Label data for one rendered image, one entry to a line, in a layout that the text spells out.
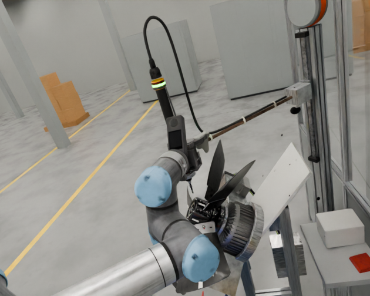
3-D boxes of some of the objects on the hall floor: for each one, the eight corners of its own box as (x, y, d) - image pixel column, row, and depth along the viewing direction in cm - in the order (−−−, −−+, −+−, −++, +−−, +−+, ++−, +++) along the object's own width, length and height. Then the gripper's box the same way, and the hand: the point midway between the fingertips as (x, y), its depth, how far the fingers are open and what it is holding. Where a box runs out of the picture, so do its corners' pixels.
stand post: (307, 346, 174) (283, 194, 128) (312, 362, 166) (289, 207, 119) (299, 346, 175) (273, 196, 128) (304, 363, 167) (278, 209, 120)
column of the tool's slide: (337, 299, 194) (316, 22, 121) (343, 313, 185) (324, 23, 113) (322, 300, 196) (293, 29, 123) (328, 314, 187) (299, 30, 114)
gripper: (153, 185, 75) (178, 157, 94) (206, 178, 70) (221, 150, 89) (144, 155, 73) (171, 133, 92) (197, 145, 68) (215, 124, 87)
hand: (192, 134), depth 89 cm, fingers open, 8 cm apart
